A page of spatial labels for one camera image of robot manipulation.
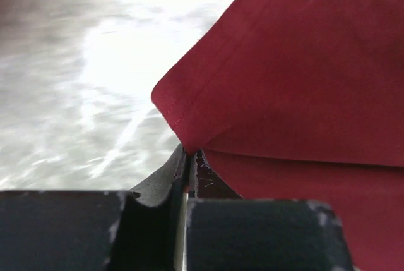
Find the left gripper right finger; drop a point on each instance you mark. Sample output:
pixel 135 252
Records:
pixel 226 232

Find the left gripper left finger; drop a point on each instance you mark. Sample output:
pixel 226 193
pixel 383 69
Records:
pixel 137 229

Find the dark red t shirt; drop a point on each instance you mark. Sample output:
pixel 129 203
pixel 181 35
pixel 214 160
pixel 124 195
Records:
pixel 302 99

